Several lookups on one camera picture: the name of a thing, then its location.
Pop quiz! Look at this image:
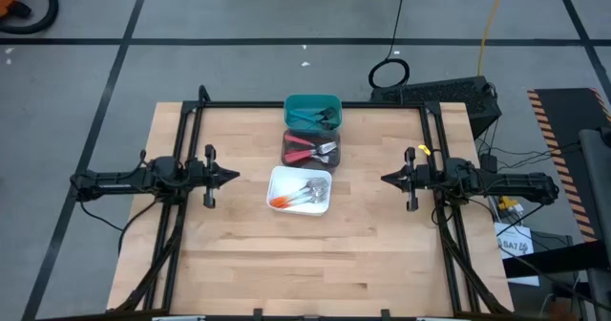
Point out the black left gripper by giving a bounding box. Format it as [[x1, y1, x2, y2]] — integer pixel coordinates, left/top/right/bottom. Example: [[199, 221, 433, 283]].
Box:
[[185, 143, 242, 209]]

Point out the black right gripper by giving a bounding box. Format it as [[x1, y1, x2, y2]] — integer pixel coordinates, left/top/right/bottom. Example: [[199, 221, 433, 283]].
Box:
[[380, 146, 444, 213]]

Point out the white plastic bin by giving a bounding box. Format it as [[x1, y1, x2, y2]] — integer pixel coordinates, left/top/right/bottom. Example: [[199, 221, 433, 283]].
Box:
[[265, 165, 334, 217]]

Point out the red handled fork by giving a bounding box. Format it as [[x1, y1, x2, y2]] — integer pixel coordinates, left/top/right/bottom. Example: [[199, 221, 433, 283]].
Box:
[[283, 140, 339, 165], [283, 149, 334, 165], [284, 134, 334, 165]]

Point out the brown translucent plastic bin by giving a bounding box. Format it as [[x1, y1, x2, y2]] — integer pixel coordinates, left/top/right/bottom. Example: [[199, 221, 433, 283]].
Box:
[[280, 128, 342, 175]]

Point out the black computer case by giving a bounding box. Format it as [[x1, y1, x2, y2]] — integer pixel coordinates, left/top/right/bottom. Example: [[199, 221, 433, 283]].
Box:
[[369, 75, 503, 139]]

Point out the teal plastic bin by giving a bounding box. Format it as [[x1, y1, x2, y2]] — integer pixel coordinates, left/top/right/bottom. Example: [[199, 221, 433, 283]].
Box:
[[283, 93, 344, 136]]

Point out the yellow plug bundle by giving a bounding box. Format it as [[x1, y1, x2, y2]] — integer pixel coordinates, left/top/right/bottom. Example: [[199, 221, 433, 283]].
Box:
[[495, 194, 525, 217]]

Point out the white paper label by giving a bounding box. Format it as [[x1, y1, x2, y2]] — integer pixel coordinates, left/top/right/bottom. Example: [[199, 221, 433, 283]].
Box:
[[493, 221, 541, 288]]

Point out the black hazard striped mat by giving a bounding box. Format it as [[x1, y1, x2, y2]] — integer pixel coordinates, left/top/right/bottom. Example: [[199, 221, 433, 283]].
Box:
[[527, 86, 611, 244]]

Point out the black beam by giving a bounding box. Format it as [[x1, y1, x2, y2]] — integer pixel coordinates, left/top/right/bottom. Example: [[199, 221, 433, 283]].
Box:
[[500, 241, 611, 280]]

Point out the grey cabinet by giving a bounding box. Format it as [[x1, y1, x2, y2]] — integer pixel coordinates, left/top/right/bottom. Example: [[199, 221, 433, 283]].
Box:
[[578, 127, 611, 321]]

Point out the black aluminium table frame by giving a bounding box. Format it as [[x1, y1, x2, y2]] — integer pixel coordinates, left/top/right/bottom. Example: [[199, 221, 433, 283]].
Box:
[[107, 85, 515, 321]]

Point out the black hanging cable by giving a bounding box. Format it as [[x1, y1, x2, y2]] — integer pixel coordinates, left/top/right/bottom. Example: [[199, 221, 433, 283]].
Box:
[[367, 0, 411, 91]]

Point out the yellow cable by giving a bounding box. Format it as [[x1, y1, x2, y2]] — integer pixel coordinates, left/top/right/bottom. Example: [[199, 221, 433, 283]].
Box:
[[476, 0, 508, 77]]

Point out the white thin cable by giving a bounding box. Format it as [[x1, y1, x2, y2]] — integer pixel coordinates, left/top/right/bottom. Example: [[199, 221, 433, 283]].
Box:
[[537, 291, 558, 315]]

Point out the black vacuum hose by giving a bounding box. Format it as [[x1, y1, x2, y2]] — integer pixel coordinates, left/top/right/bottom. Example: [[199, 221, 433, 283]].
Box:
[[0, 0, 60, 35]]

